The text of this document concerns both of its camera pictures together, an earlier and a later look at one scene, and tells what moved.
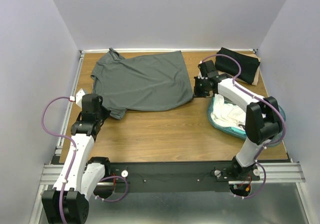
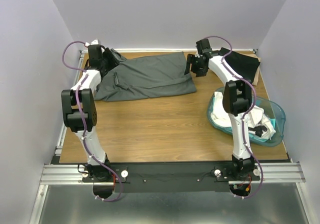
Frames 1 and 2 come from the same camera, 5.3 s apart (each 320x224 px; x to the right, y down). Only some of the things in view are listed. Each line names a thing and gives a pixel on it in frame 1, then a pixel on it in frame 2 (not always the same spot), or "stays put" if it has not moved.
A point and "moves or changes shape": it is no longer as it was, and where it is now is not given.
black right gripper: x=197 y=94 -> x=190 y=59
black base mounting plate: x=177 y=177 stays put
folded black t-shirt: x=249 y=65 stays put
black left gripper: x=106 y=112 -> x=113 y=61
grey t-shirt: x=150 y=82 moves or changes shape
